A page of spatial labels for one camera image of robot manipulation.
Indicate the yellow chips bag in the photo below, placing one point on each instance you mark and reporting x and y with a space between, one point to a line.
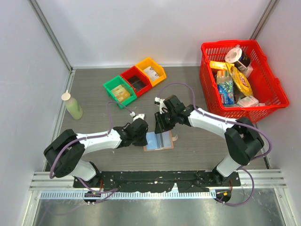
241 82

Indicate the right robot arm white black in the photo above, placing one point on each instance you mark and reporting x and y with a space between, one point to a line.
242 139

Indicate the green storage bin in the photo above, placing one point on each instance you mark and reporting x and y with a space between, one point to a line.
114 82

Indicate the dark labelled can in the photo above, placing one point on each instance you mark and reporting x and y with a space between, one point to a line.
242 60

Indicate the white small box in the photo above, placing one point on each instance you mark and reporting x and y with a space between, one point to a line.
248 101

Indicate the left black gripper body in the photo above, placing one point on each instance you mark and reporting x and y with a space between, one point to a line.
136 137

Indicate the tan leather card holder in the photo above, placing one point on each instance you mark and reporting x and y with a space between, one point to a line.
152 142

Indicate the yellow snack packet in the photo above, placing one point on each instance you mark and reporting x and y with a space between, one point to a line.
220 65

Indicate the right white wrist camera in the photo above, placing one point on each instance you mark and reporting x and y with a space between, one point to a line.
160 103

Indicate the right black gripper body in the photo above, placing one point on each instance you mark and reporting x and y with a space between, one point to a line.
172 115

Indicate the red storage bin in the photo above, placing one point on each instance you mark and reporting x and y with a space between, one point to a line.
134 71

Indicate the green liquid squeeze bottle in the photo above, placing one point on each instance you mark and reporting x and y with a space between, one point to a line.
72 105

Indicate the white slotted cable duct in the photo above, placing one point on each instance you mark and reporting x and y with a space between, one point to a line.
83 194

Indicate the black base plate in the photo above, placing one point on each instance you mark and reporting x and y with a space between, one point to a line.
187 181

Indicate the blue snack bag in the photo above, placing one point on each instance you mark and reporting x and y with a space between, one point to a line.
225 87

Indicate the yellow cards in green bin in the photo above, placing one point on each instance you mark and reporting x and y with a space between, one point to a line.
120 93

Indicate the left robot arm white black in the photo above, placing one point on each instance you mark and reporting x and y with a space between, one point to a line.
64 154

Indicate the yellow storage bin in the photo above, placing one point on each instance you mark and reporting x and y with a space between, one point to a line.
158 69

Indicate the white card with black stripe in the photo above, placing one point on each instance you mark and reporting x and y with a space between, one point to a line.
164 140

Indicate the grey patterned card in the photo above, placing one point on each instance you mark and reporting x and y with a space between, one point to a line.
153 75
148 70

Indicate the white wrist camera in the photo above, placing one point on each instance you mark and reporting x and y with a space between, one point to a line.
137 116
160 103

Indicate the red plastic shopping basket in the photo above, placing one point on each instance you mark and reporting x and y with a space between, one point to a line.
266 87

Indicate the black cards in red bin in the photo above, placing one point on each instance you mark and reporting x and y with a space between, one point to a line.
136 83

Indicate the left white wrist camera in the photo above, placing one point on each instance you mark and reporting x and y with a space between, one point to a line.
137 116

